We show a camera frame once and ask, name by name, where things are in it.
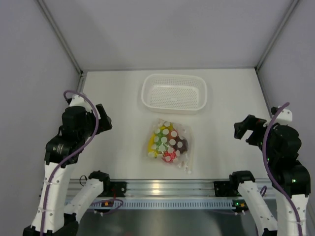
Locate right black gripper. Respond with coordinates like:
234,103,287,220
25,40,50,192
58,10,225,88
234,114,276,161

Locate orange fake fruit piece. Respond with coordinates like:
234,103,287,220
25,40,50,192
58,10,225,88
167,129,178,140

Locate clear zip top bag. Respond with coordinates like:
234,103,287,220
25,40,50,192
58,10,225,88
143,118,194,175

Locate green fake grapes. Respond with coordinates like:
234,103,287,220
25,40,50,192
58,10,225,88
154,127,169,147

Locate dark purple fake fruit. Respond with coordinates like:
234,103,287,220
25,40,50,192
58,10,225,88
174,137,189,154

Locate red fake tomato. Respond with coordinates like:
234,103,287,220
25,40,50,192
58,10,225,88
162,150,179,164

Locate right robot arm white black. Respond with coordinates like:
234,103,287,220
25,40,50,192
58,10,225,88
229,115,311,236

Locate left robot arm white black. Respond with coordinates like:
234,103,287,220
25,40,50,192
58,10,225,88
23,95,112,236

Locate yellow fake bananas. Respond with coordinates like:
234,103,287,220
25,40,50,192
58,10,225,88
147,133,158,159

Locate white perforated plastic basket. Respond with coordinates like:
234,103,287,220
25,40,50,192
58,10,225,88
141,73,208,115

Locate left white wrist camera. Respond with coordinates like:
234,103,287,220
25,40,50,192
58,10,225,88
68,94,92,112

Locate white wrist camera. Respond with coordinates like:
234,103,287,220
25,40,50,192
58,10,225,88
68,94,92,112
274,108,293,125

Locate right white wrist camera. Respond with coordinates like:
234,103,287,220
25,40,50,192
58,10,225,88
274,108,293,125

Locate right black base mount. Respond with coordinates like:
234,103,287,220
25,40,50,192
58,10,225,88
214,181,241,197

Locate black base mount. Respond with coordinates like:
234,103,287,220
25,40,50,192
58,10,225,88
101,181,127,198
214,181,241,197

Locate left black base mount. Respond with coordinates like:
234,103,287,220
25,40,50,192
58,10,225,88
101,181,127,198

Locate aluminium mounting rail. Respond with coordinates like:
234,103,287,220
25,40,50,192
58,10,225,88
39,178,274,197

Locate grey slotted cable duct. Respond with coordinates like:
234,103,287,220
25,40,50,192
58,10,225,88
89,199,247,211

